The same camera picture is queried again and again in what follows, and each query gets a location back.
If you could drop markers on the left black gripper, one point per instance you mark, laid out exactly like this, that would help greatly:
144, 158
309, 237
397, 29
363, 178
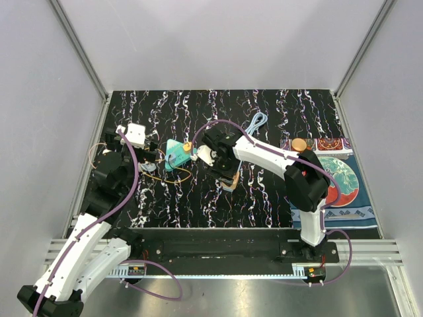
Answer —
149, 154

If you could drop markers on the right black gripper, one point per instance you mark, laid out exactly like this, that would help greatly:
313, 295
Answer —
229, 175

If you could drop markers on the blue cube charger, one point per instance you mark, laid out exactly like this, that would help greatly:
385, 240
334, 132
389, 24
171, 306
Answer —
171, 159

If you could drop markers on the teal triangular power strip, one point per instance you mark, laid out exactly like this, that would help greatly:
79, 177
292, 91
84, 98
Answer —
175, 147

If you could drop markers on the yellow cube charger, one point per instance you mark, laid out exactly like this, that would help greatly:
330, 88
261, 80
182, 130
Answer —
187, 148

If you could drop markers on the wooden cube charger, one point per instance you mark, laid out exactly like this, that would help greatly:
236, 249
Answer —
235, 181

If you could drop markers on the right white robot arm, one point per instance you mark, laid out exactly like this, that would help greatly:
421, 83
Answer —
306, 182

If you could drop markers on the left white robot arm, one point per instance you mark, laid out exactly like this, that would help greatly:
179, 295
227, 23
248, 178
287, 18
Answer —
65, 286

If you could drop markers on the orange cup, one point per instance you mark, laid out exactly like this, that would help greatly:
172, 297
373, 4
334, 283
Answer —
298, 145

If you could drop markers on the red and green plate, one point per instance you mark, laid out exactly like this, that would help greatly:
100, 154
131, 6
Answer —
345, 177

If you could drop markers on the blue placemat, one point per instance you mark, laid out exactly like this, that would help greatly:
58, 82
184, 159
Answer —
360, 206

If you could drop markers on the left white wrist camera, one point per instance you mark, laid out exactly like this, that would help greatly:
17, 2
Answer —
134, 133

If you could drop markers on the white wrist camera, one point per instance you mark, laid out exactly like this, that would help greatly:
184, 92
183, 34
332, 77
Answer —
204, 153
134, 133

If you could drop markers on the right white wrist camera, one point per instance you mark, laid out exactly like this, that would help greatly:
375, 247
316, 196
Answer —
204, 153

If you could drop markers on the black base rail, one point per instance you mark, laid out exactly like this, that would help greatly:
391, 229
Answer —
281, 245

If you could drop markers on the left aluminium post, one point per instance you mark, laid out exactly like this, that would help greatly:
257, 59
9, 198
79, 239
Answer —
71, 34

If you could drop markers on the aluminium post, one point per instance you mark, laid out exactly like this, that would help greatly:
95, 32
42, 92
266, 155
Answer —
71, 34
383, 12

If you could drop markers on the right aluminium post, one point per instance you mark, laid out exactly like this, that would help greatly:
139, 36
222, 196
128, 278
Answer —
383, 12

